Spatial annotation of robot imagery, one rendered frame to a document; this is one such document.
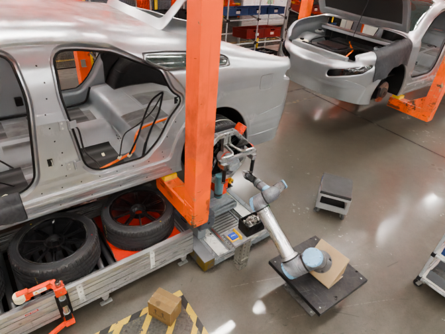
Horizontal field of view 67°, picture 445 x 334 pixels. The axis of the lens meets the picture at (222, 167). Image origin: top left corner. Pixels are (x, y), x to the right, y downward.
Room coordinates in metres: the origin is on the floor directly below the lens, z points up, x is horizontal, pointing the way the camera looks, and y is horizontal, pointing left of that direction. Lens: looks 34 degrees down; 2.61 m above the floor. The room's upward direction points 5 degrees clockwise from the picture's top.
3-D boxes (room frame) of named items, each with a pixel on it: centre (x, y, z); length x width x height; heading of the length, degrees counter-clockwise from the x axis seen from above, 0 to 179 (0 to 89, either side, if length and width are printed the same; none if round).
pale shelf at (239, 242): (2.19, -0.28, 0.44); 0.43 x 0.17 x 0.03; 130
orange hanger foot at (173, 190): (2.46, 0.41, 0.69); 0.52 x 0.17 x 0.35; 40
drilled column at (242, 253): (2.18, -0.25, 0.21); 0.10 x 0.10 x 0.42; 40
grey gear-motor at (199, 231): (2.54, 0.22, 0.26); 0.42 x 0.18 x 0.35; 40
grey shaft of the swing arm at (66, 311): (1.43, 1.07, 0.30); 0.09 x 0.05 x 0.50; 130
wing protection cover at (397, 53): (4.89, -2.19, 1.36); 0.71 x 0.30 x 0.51; 130
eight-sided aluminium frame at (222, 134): (2.76, 0.00, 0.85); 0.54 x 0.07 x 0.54; 130
